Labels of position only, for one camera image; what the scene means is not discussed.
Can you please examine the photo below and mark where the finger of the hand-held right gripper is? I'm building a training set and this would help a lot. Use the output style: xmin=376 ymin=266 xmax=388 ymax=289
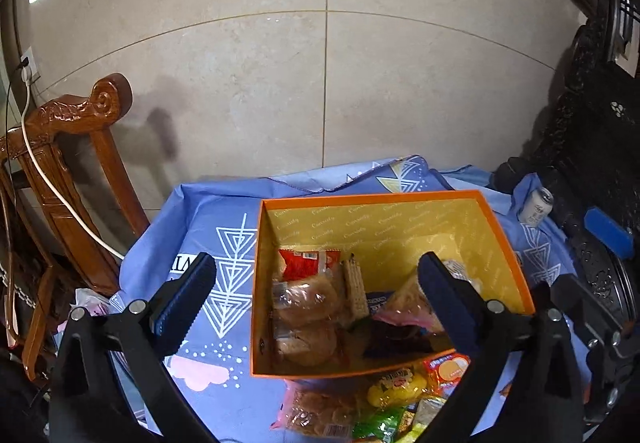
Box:
xmin=582 ymin=207 xmax=637 ymax=258
xmin=550 ymin=273 xmax=626 ymax=349

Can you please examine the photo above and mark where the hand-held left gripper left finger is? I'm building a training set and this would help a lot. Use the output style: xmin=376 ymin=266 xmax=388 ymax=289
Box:
xmin=47 ymin=252 xmax=221 ymax=443

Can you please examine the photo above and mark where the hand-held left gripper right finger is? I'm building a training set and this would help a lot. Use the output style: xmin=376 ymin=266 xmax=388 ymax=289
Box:
xmin=404 ymin=252 xmax=586 ymax=443

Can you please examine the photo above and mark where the small clear biscuit packet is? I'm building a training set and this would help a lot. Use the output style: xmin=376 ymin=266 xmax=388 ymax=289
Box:
xmin=372 ymin=273 xmax=436 ymax=329

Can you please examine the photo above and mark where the blue snack packet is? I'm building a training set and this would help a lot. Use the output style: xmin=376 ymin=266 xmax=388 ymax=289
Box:
xmin=362 ymin=290 xmax=401 ymax=319

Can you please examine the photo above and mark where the orange cardboard box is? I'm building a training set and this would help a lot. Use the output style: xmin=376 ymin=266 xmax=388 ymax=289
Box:
xmin=249 ymin=189 xmax=537 ymax=380

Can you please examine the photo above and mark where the puffy yellow bread packet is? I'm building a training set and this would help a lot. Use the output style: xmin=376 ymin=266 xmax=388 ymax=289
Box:
xmin=367 ymin=367 xmax=431 ymax=408

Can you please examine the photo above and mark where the sandwich cracker packet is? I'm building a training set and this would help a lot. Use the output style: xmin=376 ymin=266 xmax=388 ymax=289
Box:
xmin=341 ymin=255 xmax=371 ymax=319

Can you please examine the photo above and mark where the clear small snack packet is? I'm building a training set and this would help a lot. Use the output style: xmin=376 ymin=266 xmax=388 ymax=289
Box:
xmin=411 ymin=395 xmax=447 ymax=428

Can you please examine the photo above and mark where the clear round cracker packet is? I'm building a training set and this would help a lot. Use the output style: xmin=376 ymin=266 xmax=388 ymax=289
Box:
xmin=272 ymin=275 xmax=346 ymax=326

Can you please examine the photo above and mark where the brown round cookie packet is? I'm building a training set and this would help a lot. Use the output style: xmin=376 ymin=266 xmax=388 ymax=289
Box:
xmin=272 ymin=323 xmax=341 ymax=369

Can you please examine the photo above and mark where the red snack packet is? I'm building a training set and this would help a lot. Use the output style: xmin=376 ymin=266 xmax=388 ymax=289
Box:
xmin=276 ymin=247 xmax=342 ymax=281

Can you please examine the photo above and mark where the pink-edged biscuit packet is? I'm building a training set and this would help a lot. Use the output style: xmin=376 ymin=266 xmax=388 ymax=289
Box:
xmin=270 ymin=379 xmax=363 ymax=439

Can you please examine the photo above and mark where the white drink can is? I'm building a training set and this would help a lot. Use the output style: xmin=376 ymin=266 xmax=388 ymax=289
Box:
xmin=517 ymin=187 xmax=555 ymax=226

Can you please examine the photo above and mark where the blue patterned tablecloth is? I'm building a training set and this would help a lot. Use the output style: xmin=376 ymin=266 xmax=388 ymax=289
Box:
xmin=107 ymin=155 xmax=596 ymax=443

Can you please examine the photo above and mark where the dark carved wooden bench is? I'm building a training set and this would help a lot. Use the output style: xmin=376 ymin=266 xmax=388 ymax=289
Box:
xmin=487 ymin=0 xmax=640 ymax=324

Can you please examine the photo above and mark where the carved wooden chair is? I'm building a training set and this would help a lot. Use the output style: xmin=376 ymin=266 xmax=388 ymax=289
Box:
xmin=0 ymin=73 xmax=151 ymax=384

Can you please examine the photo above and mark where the white power cable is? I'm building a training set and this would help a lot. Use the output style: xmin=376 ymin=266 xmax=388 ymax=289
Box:
xmin=20 ymin=68 xmax=126 ymax=261

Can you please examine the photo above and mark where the white wall outlet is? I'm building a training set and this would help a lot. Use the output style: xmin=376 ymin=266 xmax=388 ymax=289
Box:
xmin=17 ymin=48 xmax=43 ymax=84

